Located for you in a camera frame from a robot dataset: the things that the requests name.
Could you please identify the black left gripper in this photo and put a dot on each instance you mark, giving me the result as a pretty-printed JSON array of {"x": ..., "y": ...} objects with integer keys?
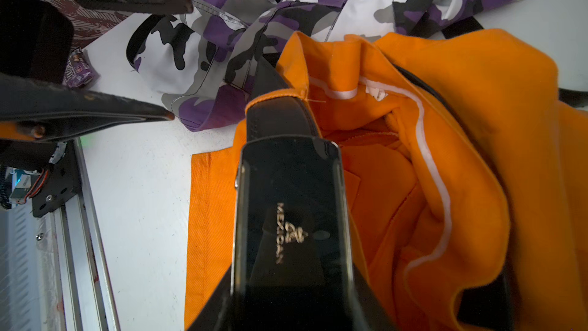
[{"x": 35, "y": 43}]

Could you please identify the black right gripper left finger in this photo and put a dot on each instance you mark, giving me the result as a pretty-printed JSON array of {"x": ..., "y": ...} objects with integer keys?
[{"x": 217, "y": 312}]

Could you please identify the orange trousers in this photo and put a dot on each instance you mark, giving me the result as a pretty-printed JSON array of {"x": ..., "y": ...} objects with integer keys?
[{"x": 436, "y": 184}]

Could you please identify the purple candy packet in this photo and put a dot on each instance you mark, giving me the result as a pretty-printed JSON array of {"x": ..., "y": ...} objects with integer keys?
[{"x": 78, "y": 72}]

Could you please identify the black belt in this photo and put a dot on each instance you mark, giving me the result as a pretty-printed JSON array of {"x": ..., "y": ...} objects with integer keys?
[
  {"x": 136, "y": 43},
  {"x": 289, "y": 202}
]

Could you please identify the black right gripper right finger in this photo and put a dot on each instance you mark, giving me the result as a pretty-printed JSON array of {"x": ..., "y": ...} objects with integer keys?
[{"x": 367, "y": 312}]

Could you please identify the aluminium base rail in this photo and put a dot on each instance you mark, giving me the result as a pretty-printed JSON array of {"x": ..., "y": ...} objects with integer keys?
[{"x": 54, "y": 272}]

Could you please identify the purple camouflage trousers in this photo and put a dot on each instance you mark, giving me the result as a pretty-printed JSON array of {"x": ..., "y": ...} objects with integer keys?
[{"x": 203, "y": 64}]

